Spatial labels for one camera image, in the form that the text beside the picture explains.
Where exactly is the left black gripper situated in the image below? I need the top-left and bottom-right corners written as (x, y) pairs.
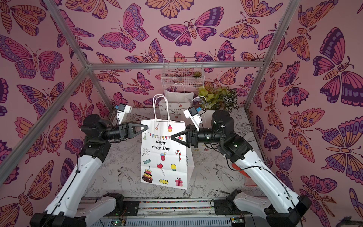
top-left (101, 123), bottom-right (148, 144)

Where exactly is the white paper bag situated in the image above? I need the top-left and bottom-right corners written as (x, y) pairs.
top-left (192, 96), bottom-right (215, 128)
top-left (140, 94), bottom-right (195, 190)
top-left (158, 83), bottom-right (194, 122)

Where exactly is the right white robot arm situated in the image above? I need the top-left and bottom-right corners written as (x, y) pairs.
top-left (171, 107), bottom-right (312, 227)

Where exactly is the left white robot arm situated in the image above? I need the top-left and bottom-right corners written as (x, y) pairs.
top-left (30, 114), bottom-right (148, 227)

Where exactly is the green potted plant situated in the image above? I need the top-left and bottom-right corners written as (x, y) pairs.
top-left (198, 87), bottom-right (239, 113)

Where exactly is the small succulent in basket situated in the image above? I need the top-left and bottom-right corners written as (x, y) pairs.
top-left (193, 72), bottom-right (202, 77)

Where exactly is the red rubber glove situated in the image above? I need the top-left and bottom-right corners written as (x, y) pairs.
top-left (232, 163), bottom-right (257, 187)

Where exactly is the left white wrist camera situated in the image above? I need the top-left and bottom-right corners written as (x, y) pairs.
top-left (114, 104), bottom-right (132, 125)

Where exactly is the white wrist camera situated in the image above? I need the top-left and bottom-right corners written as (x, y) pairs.
top-left (114, 104), bottom-right (132, 125)
top-left (183, 107), bottom-right (202, 132)

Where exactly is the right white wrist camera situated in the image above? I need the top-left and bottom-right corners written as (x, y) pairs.
top-left (183, 107), bottom-right (202, 132)

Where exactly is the white wire wall basket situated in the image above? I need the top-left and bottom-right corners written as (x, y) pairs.
top-left (160, 57), bottom-right (205, 89)

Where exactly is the aluminium frame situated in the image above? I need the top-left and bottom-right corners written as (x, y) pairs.
top-left (0, 0), bottom-right (301, 185)

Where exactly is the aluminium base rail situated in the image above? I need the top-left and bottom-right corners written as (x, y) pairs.
top-left (56, 197), bottom-right (298, 227)

